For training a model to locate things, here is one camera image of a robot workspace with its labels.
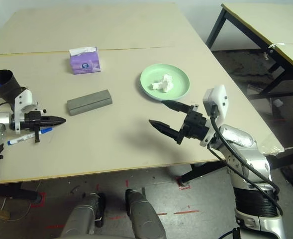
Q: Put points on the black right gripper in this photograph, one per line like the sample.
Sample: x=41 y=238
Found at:
x=197 y=127

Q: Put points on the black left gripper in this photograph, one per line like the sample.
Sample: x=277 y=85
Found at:
x=33 y=120

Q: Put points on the white tissue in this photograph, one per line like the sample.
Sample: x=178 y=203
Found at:
x=165 y=83

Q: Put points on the light green plate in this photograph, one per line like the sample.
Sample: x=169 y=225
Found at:
x=178 y=79

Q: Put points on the grey glasses case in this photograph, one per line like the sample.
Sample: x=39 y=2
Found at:
x=89 y=103

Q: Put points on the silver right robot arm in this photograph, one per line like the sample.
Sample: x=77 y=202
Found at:
x=248 y=159

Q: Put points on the black plastic cup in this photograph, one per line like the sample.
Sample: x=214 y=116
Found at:
x=7 y=87

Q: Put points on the black table support beam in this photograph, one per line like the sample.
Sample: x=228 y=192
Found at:
x=201 y=173
x=19 y=191

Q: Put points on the purple tissue pack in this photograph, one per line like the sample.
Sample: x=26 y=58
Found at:
x=85 y=64

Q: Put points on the clear plastic film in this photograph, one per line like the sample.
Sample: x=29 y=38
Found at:
x=273 y=147

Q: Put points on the white tape strip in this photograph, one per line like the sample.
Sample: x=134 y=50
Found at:
x=274 y=45

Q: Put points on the beige side table black legs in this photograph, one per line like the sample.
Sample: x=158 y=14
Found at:
x=273 y=20

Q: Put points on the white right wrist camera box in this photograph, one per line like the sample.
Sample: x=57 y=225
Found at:
x=218 y=99

